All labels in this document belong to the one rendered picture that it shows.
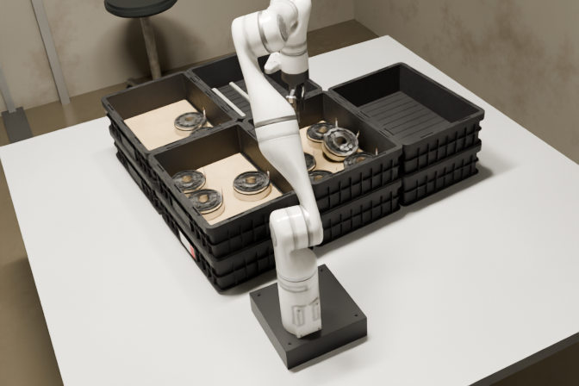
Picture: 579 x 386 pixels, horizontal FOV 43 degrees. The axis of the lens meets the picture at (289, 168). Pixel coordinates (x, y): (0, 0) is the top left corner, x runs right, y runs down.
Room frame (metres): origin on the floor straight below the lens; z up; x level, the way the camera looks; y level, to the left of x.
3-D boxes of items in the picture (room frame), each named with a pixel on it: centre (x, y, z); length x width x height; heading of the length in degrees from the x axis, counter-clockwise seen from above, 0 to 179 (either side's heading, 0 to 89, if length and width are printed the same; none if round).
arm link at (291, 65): (1.74, -0.02, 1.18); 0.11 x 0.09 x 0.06; 74
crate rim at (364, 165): (1.74, -0.09, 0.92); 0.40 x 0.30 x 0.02; 28
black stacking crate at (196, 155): (1.60, 0.17, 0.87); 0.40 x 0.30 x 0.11; 28
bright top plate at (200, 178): (1.66, 0.29, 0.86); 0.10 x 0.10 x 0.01
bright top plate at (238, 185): (1.63, 0.11, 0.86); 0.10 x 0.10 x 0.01
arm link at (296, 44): (1.73, -0.05, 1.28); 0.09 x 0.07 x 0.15; 76
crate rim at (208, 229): (1.60, 0.17, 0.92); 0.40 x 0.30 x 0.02; 28
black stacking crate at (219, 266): (1.60, 0.17, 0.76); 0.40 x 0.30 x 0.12; 28
